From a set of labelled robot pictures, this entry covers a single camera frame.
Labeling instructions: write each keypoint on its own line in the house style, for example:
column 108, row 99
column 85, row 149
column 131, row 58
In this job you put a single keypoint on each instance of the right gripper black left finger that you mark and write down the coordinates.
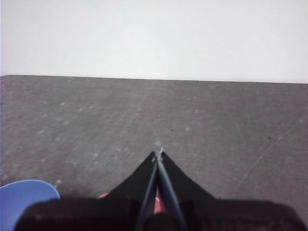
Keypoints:
column 134, row 185

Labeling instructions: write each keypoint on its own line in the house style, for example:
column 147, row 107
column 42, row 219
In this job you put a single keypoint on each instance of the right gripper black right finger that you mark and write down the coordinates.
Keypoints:
column 183, row 187

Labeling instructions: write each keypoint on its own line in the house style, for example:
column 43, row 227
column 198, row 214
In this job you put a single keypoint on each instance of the red ribbed bowl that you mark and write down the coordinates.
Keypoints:
column 160, row 204

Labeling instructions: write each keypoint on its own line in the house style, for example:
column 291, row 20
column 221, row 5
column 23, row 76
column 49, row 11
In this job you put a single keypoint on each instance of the blue ribbed bowl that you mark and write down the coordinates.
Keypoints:
column 19, row 199

